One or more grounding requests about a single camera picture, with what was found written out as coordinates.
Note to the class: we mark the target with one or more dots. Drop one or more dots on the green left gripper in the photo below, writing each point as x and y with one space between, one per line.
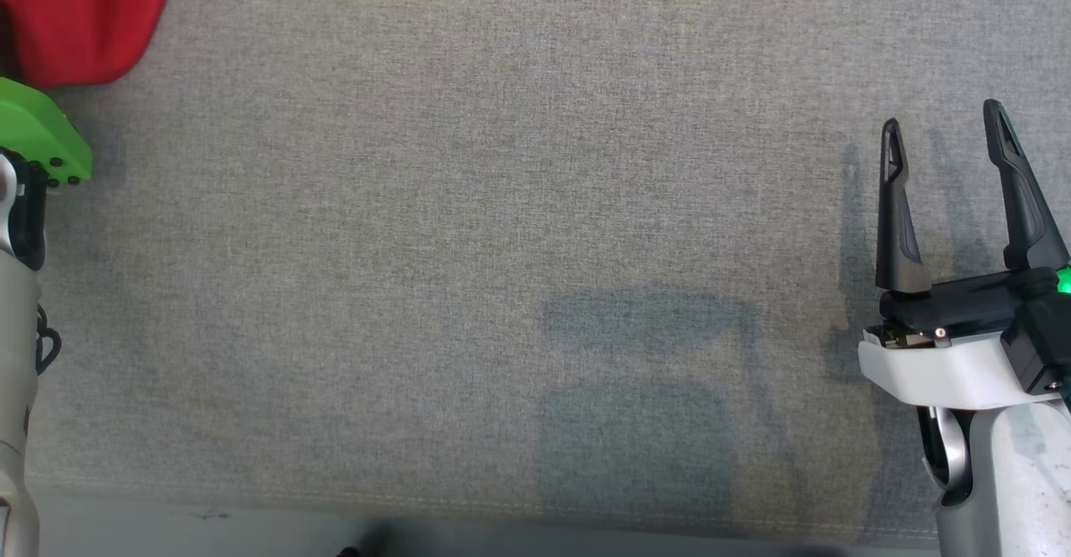
38 126

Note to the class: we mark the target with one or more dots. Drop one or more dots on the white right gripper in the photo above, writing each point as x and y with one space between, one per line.
937 365

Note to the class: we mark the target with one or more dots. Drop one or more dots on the red Bulls jersey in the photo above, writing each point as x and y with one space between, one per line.
84 13

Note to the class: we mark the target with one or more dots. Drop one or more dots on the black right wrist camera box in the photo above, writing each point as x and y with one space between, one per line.
1042 339

